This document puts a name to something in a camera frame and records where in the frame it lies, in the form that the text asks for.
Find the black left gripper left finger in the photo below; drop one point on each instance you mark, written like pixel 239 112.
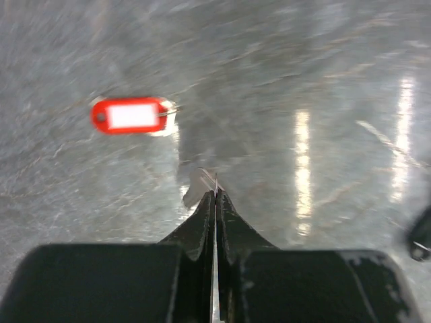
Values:
pixel 193 290

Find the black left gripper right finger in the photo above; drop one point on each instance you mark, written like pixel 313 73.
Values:
pixel 235 237

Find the silver key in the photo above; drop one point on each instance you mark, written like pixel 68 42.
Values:
pixel 201 181

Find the red key tag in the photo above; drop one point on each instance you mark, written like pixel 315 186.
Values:
pixel 124 116

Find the black key fob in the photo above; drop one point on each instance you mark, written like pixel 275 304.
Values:
pixel 418 239

